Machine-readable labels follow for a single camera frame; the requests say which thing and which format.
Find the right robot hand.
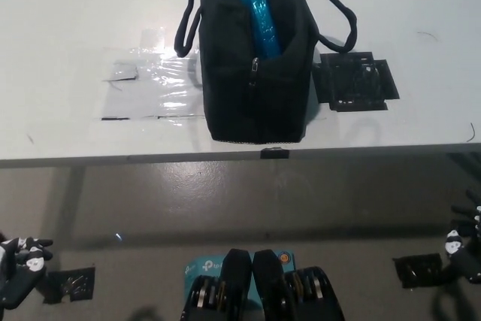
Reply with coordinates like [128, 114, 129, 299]
[445, 189, 481, 286]

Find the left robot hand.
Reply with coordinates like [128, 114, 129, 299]
[0, 237, 54, 311]

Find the blue plate stack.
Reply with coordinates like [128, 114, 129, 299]
[235, 0, 283, 61]

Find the teal tp-link box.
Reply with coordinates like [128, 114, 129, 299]
[183, 250, 298, 309]

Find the large black tape patch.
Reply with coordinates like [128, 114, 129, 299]
[312, 50, 400, 113]

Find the small black tape strip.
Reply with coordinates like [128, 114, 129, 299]
[259, 147, 291, 159]

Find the grey tape patch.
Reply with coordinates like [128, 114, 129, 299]
[103, 60, 139, 82]

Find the clear plastic sheet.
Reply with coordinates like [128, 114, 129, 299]
[100, 45, 207, 121]

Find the black floor bracket left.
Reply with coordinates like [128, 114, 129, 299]
[41, 267, 95, 304]

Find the black fabric bag with handles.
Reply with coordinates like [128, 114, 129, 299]
[175, 0, 358, 145]

